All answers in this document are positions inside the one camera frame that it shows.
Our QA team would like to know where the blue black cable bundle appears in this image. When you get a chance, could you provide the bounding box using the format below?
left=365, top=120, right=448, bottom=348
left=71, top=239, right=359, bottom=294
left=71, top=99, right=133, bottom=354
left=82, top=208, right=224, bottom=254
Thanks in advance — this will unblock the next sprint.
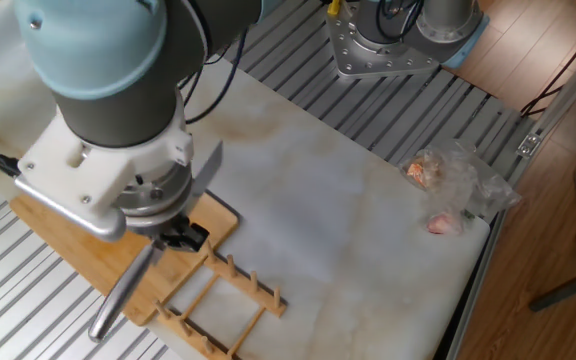
left=177, top=0, right=425, bottom=125

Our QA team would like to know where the bamboo cutting board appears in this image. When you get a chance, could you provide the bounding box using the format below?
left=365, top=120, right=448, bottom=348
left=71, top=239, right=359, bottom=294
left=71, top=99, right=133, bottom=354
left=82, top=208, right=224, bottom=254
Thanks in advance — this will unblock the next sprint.
left=10, top=192, right=240, bottom=327

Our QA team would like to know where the aluminium frame beam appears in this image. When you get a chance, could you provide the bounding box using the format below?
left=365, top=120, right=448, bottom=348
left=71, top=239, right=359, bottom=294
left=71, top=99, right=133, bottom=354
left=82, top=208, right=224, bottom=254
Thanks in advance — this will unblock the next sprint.
left=445, top=29, right=576, bottom=360

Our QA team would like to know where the marble pattern table mat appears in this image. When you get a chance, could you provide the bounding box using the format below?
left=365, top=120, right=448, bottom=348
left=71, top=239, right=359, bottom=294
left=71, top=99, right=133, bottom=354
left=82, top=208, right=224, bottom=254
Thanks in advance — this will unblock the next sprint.
left=0, top=0, right=492, bottom=360

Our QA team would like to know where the clear plastic bag with food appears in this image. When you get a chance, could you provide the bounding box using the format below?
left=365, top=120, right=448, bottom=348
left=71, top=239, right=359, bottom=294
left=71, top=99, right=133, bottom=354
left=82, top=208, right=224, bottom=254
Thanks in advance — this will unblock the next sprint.
left=398, top=138, right=522, bottom=236

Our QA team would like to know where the dark chair leg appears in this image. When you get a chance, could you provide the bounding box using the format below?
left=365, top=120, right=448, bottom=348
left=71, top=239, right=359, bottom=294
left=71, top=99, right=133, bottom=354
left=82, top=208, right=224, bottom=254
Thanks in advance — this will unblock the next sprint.
left=527, top=262, right=576, bottom=314

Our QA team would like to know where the steel cleaver knife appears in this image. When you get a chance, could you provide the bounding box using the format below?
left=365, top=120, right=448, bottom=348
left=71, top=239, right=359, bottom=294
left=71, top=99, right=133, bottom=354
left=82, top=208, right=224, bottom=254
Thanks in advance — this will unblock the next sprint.
left=87, top=141, right=224, bottom=344

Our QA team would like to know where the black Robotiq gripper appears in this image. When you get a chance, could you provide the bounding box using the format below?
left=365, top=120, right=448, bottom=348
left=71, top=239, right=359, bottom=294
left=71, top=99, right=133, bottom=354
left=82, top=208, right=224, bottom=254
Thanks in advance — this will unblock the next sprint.
left=137, top=212, right=210, bottom=253

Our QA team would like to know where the black floor cable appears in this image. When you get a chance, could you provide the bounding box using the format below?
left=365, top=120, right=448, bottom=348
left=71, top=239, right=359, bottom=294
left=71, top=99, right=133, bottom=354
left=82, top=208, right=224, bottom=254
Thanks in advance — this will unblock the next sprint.
left=520, top=14, right=576, bottom=119

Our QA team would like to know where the wooden peg rack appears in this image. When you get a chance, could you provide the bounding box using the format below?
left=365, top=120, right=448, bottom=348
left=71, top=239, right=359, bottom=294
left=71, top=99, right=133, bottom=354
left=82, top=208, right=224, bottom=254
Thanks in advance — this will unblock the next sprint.
left=153, top=240, right=288, bottom=360

